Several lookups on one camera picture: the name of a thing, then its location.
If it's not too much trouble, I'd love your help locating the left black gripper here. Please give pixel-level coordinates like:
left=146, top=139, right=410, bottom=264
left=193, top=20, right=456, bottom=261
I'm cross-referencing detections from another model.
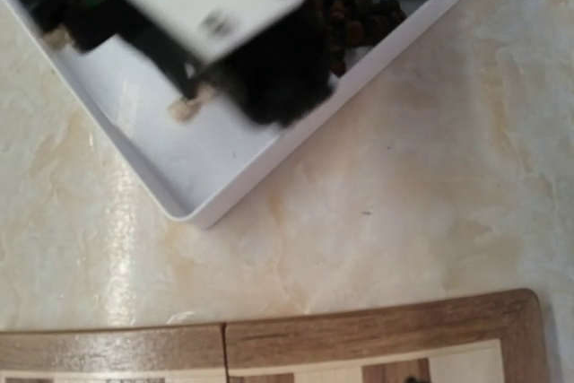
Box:
left=18, top=0, right=334, bottom=127

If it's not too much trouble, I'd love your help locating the white plastic tray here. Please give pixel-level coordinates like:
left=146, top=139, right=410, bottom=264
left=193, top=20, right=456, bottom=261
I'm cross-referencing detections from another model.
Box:
left=0, top=0, right=481, bottom=230

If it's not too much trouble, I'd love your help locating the wooden chess board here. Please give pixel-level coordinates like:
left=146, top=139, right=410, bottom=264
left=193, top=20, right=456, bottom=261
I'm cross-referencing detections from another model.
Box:
left=1, top=289, right=550, bottom=382

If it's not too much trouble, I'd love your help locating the dark chess pieces pile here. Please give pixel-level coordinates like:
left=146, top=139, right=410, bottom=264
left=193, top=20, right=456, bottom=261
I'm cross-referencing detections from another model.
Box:
left=312, top=0, right=407, bottom=77

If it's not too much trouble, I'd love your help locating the white chess pieces pile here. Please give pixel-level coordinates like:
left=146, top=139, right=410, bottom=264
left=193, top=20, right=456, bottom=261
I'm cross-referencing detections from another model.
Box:
left=167, top=89, right=215, bottom=123

